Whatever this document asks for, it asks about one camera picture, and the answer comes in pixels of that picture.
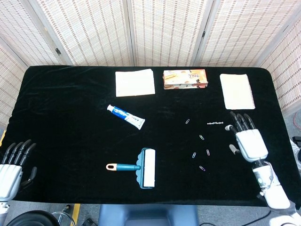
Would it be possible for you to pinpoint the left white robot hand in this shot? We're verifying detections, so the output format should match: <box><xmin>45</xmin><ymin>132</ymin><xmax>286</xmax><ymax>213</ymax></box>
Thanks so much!
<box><xmin>0</xmin><ymin>139</ymin><xmax>38</xmax><ymax>201</ymax></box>

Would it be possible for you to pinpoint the cream paper pad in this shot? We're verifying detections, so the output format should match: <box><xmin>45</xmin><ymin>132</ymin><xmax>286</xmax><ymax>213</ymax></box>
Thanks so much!
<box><xmin>115</xmin><ymin>68</ymin><xmax>156</xmax><ymax>98</ymax></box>

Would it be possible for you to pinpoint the blue white toothpaste tube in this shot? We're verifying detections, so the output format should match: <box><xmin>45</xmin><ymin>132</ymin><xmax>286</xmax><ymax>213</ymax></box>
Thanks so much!
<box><xmin>107</xmin><ymin>104</ymin><xmax>146</xmax><ymax>130</ymax></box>

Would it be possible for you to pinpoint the cream spiral notebook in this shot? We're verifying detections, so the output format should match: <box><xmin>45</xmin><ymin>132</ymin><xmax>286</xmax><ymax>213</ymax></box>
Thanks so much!
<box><xmin>219</xmin><ymin>73</ymin><xmax>256</xmax><ymax>110</ymax></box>

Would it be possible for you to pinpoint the white sneaker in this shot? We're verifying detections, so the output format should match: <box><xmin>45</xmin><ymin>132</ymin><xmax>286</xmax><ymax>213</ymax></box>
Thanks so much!
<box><xmin>290</xmin><ymin>138</ymin><xmax>301</xmax><ymax>170</ymax></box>

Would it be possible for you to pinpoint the red cable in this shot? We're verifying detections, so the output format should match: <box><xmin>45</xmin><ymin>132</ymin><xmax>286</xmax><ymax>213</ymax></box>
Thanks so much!
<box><xmin>292</xmin><ymin>112</ymin><xmax>301</xmax><ymax>129</ymax></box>

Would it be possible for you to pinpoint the blue padded seat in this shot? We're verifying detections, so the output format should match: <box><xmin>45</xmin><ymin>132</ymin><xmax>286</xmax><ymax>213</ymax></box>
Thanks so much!
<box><xmin>98</xmin><ymin>203</ymin><xmax>199</xmax><ymax>226</ymax></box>

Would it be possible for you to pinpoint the black cable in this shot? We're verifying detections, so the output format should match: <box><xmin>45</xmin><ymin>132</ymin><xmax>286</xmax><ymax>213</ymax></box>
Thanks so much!
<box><xmin>199</xmin><ymin>209</ymin><xmax>271</xmax><ymax>226</ymax></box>

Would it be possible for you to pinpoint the black velvet tablecloth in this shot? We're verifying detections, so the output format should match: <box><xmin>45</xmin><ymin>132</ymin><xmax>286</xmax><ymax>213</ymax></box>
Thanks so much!
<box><xmin>4</xmin><ymin>65</ymin><xmax>297</xmax><ymax>208</ymax></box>

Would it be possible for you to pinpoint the orange snack box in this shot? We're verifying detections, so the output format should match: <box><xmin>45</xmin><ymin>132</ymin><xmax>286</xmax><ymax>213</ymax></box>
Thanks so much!
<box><xmin>162</xmin><ymin>68</ymin><xmax>209</xmax><ymax>90</ymax></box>

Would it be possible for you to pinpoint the black round stool seat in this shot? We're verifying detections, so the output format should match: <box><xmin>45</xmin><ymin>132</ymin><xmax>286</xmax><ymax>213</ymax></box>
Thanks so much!
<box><xmin>7</xmin><ymin>210</ymin><xmax>61</xmax><ymax>226</ymax></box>

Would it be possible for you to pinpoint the teal lint roller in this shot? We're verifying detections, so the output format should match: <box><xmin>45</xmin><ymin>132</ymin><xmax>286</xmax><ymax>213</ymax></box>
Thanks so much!
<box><xmin>105</xmin><ymin>147</ymin><xmax>156</xmax><ymax>190</ymax></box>

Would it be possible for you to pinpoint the chrome stool ring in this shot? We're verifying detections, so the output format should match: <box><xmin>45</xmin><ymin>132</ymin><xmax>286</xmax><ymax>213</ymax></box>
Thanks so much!
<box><xmin>51</xmin><ymin>204</ymin><xmax>76</xmax><ymax>226</ymax></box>

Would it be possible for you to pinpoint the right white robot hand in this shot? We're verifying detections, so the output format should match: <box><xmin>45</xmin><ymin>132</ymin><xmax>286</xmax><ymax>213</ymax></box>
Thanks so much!
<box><xmin>224</xmin><ymin>111</ymin><xmax>269</xmax><ymax>163</ymax></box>

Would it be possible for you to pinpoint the woven folding screen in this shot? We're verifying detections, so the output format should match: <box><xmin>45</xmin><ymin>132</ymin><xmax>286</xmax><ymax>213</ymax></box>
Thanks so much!
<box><xmin>0</xmin><ymin>0</ymin><xmax>301</xmax><ymax>129</ymax></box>

